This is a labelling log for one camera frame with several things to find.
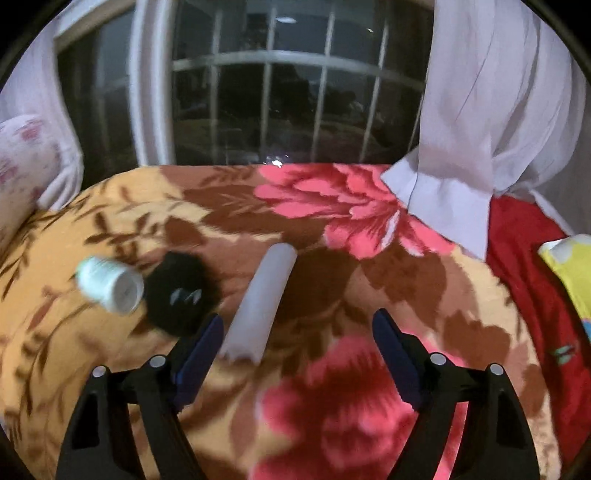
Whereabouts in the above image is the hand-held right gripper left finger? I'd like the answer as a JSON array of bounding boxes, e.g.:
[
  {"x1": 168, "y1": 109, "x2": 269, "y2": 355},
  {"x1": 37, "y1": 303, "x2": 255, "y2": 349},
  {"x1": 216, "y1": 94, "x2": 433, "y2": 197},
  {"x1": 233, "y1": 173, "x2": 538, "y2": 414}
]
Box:
[{"x1": 55, "y1": 313, "x2": 225, "y2": 480}]

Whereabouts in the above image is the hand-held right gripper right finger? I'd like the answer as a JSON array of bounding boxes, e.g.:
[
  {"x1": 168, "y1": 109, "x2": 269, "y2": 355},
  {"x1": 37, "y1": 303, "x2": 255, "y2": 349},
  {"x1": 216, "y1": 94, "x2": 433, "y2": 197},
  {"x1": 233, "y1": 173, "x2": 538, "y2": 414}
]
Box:
[{"x1": 372, "y1": 308, "x2": 541, "y2": 480}]

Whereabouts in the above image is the frosted white tube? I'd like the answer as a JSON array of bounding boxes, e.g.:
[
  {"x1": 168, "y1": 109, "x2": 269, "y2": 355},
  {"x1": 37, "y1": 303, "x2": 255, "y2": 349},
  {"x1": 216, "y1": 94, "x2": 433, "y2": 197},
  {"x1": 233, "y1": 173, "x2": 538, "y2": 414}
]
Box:
[{"x1": 219, "y1": 244, "x2": 297, "y2": 363}]

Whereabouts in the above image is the black makeup sponge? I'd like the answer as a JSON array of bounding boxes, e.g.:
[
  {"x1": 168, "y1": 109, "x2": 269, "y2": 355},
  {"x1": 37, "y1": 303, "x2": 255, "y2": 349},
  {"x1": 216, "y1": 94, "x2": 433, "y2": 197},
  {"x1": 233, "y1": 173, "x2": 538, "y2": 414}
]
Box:
[{"x1": 144, "y1": 251, "x2": 222, "y2": 337}]

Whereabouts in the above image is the yellow floral plush blanket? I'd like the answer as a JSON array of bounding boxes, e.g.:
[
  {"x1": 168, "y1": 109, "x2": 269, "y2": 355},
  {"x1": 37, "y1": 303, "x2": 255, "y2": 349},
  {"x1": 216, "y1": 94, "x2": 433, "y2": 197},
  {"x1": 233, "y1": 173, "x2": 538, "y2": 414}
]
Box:
[{"x1": 0, "y1": 162, "x2": 564, "y2": 480}]

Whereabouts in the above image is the white bottle with green print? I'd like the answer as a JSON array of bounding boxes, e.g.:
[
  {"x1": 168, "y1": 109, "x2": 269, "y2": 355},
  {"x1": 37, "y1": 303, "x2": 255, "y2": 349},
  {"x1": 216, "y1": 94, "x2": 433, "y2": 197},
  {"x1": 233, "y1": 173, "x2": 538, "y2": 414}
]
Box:
[{"x1": 75, "y1": 256, "x2": 145, "y2": 317}]

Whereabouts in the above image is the red cloth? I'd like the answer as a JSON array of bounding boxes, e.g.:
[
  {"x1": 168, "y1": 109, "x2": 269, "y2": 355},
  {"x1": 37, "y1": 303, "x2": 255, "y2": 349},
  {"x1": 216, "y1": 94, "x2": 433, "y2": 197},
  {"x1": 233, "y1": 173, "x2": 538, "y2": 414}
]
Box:
[{"x1": 485, "y1": 196, "x2": 591, "y2": 462}]

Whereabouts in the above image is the yellow printed pillow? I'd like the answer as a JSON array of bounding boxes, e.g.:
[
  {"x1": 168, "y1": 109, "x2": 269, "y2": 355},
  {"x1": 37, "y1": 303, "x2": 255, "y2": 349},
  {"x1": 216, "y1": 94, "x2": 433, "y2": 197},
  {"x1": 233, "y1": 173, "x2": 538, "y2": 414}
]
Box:
[{"x1": 538, "y1": 234, "x2": 591, "y2": 342}]

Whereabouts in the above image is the floral rolled quilt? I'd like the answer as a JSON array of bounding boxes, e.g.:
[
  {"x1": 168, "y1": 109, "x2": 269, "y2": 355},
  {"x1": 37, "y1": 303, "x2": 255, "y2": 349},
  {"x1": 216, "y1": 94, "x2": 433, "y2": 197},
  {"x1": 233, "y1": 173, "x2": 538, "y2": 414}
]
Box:
[{"x1": 0, "y1": 114, "x2": 63, "y2": 259}]

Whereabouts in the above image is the barred window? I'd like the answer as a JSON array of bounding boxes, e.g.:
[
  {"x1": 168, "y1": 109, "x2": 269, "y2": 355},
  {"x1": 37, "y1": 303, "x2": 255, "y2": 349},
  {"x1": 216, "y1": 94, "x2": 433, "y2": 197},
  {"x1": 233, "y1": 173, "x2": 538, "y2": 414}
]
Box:
[{"x1": 53, "y1": 0, "x2": 437, "y2": 169}]

